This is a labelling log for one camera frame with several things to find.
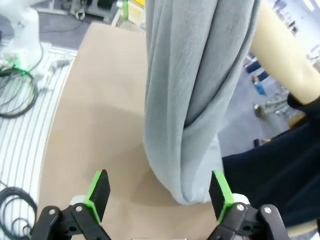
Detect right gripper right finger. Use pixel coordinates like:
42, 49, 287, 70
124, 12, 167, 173
208, 170, 291, 240

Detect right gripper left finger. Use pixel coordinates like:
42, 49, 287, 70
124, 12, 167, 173
31, 169, 112, 240

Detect grey training pants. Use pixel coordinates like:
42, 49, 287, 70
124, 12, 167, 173
142, 0, 261, 206

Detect person's left forearm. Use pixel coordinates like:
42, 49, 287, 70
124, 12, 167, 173
249, 0, 320, 106

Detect person in dark t-shirt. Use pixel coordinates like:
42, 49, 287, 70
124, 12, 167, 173
221, 91, 320, 229

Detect grey machine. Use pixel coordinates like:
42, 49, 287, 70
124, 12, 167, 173
69, 0, 119, 21

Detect black coiled cable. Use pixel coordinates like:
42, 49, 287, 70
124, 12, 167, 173
0, 66, 40, 119
0, 185, 40, 240

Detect slotted aluminium base plate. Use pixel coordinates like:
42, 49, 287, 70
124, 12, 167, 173
0, 41, 79, 240

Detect small metal bracket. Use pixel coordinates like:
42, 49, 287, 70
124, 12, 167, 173
50, 58, 70, 70

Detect green and white post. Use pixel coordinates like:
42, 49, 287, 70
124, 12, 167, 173
121, 0, 131, 20

